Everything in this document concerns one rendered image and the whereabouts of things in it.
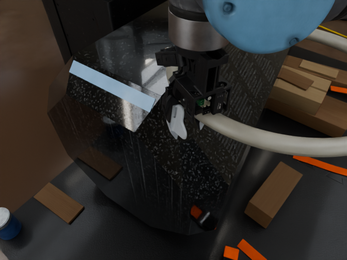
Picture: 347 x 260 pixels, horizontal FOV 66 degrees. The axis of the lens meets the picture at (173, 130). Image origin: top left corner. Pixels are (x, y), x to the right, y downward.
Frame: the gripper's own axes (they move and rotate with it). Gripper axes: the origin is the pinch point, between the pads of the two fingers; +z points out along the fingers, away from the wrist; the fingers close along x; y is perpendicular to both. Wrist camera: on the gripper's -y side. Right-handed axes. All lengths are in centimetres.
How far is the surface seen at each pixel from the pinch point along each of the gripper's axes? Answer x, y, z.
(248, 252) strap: 30, 10, 83
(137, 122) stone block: -5.0, -16.2, 10.2
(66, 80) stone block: -17.4, -42.3, 9.4
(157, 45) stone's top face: 11.4, -37.6, 2.4
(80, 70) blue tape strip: -13.0, -39.3, 5.3
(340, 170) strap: 100, -1, 80
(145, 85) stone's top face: 0.2, -21.6, 3.6
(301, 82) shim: 112, -50, 57
